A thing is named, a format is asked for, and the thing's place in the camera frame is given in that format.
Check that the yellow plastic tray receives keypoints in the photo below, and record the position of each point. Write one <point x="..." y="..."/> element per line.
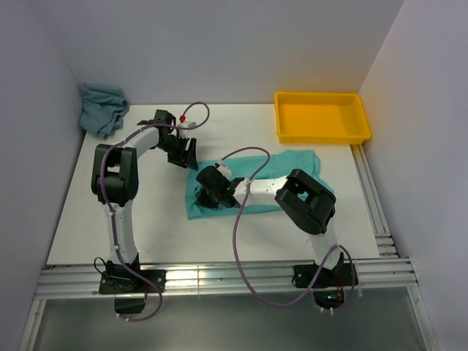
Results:
<point x="320" y="118"/>

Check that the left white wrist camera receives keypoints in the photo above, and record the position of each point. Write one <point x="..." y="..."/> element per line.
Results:
<point x="185" y="124"/>

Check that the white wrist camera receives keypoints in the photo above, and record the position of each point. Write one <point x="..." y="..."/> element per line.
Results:
<point x="223" y="168"/>
<point x="185" y="124"/>

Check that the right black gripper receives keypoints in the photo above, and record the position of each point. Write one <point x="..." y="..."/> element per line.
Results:
<point x="202" y="199"/>

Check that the crumpled grey-blue t-shirt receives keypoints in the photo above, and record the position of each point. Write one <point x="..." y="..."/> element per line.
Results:
<point x="104" y="108"/>

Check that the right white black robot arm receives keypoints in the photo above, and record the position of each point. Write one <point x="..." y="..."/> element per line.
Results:
<point x="309" y="205"/>

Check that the aluminium right side rail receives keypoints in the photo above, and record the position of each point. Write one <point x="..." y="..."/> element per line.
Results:
<point x="373" y="194"/>

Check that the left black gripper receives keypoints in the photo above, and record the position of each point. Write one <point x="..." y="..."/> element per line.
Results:
<point x="185" y="158"/>

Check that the aluminium front rail frame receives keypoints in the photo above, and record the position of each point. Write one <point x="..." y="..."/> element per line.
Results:
<point x="81" y="281"/>

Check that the teal green t-shirt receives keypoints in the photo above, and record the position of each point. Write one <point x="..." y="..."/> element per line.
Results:
<point x="279" y="165"/>

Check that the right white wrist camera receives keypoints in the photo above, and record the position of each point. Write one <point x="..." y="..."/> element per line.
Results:
<point x="223" y="168"/>

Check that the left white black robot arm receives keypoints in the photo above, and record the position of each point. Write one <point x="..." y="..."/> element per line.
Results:
<point x="115" y="183"/>

